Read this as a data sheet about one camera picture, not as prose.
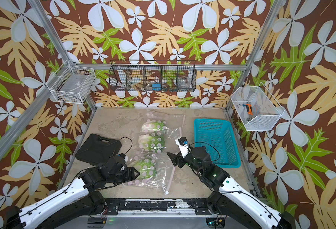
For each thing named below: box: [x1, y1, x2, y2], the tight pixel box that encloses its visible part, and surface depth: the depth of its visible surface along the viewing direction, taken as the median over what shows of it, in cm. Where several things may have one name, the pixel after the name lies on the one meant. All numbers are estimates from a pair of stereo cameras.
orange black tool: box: [245, 103, 254, 116], surface depth 86 cm
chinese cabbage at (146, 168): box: [134, 157, 158, 179], surface depth 82 cm
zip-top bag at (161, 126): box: [138, 111, 186, 140], surface depth 100 cm
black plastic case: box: [74, 133, 122, 166], surface depth 93 cm
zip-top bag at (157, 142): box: [135, 127, 183, 155], surface depth 93 cm
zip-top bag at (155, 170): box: [122, 151, 175, 196], surface depth 82 cm
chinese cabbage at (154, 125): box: [141, 119, 167, 132], surface depth 100 cm
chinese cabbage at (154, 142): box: [138, 131, 167, 154], surface depth 91 cm
